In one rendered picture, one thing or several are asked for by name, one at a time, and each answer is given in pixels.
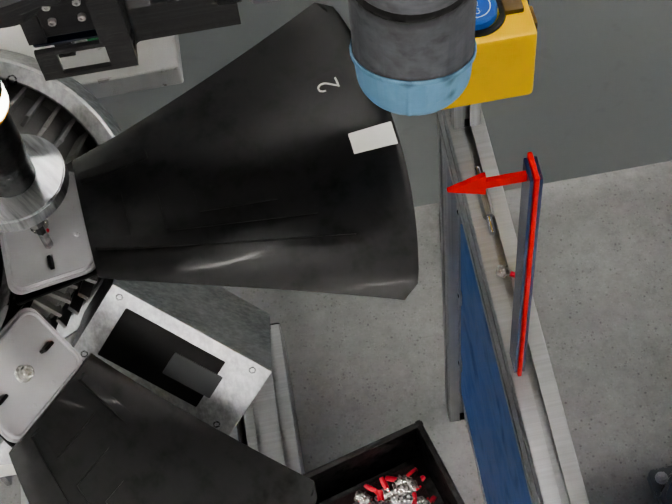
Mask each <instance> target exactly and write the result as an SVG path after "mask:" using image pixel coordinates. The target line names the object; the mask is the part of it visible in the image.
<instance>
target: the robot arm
mask: <svg viewBox="0 0 672 504"><path fill-rule="evenodd" d="M237 2H242V0H0V28H7V27H13V26H17V25H20V26H21V28H22V30H23V33H24V35H25V37H26V39H27V42H28V44H29V46H30V45H33V47H34V48H38V47H44V46H50V45H54V46H55V47H51V48H45V49H39V50H34V55H35V57H36V60H37V62H38V64H39V67H40V69H41V71H42V74H43V76H44V78H45V80H46V81H49V80H55V79H61V78H67V77H73V76H78V75H84V74H90V73H96V72H102V71H108V70H114V69H120V68H125V67H131V66H137V65H138V54H137V43H138V42H140V41H144V40H150V39H155V38H161V37H167V36H173V35H179V34H185V33H191V32H197V31H203V30H209V29H214V28H220V27H226V26H232V25H238V24H241V21H240V14H239V9H238V4H237ZM476 6H477V0H348V7H349V18H350V29H351V41H350V45H349V51H350V57H351V59H352V61H353V63H354V65H355V70H356V76H357V80H358V83H359V85H360V87H361V89H362V91H363V92H364V94H365V95H366V96H367V97H368V98H369V99H370V100H371V101H372V102H373V103H374V104H376V105H377V106H379V107H380V108H382V109H384V110H386V111H389V112H392V113H395V114H399V115H407V116H420V115H427V114H431V113H434V112H437V111H439V110H442V109H444V108H446V107H447V106H449V105H450V104H452V103H453V102H454V101H455V100H457V99H458V98H459V97H460V95H461V94H462V93H463V92H464V90H465V88H466V87H467V85H468V82H469V80H470V76H471V70H472V63H473V62H474V60H475V57H476V53H477V43H476V40H475V21H476ZM85 39H87V41H86V42H80V43H75V41H80V40H85ZM100 47H105V48H106V51H107V54H108V57H109V59H110V62H105V63H99V64H93V65H87V66H81V67H75V68H69V69H63V66H62V64H61V62H60V59H59V58H63V57H69V56H75V55H76V51H82V50H88V49H94V48H100ZM58 56H59V57H58Z"/></svg>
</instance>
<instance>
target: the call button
mask: <svg viewBox="0 0 672 504"><path fill-rule="evenodd" d="M496 18H497V3H496V0H477V6H476V21H475V31H477V30H482V29H486V28H488V27H489V26H491V25H492V24H493V23H494V22H495V20H496Z"/></svg>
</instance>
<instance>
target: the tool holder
mask: <svg viewBox="0 0 672 504"><path fill-rule="evenodd" d="M20 135H21V137H22V139H23V141H24V143H25V145H26V152H27V154H28V156H29V157H30V159H31V161H32V163H33V165H34V167H35V171H36V176H35V180H34V182H33V184H32V185H31V187H30V188H29V189H28V190H27V191H25V192H24V193H22V194H20V195H18V196H15V197H11V198H3V197H0V232H14V231H20V230H24V229H27V228H30V227H33V226H35V225H37V224H39V223H41V222H42V221H44V220H45V219H47V218H48V217H49V216H50V215H52V214H53V213H54V212H55V211H56V209H57V208H58V207H59V206H60V205H61V203H62V201H63V200H64V198H65V196H66V193H67V190H68V186H69V172H68V168H67V165H66V163H65V161H64V159H63V157H62V155H61V153H60V152H59V150H58V149H57V148H56V147H55V146H54V145H53V144H52V143H51V142H49V141H48V140H46V139H44V138H42V137H39V136H36V135H30V134H20Z"/></svg>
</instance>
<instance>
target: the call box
mask: <svg viewBox="0 0 672 504"><path fill-rule="evenodd" d="M496 3H497V18H496V20H495V22H494V23H493V24H492V25H491V26H489V27H488V28H486V29H482V30H477V31H475V40H476V43H477V53H476V57H475V60H474V62H473V63H472V70H471V76H470V80H469V82H468V85H467V87H466V88H465V90H464V92H463V93H462V94H461V95H460V97H459V98H458V99H457V100H455V101H454V102H453V103H452V104H450V105H449V106H447V107H446V108H444V109H450V108H456V107H461V106H467V105H472V104H478V103H483V102H489V101H494V100H500V99H506V98H511V97H517V96H522V95H528V94H530V93H532V90H533V81H534V68H535V55H536V42H537V30H536V27H535V24H534V21H533V18H532V14H531V11H530V8H529V5H528V2H527V0H522V3H523V6H524V12H521V13H515V14H510V15H505V14H504V11H503V8H502V5H501V1H500V0H496ZM444 109H442V110H444Z"/></svg>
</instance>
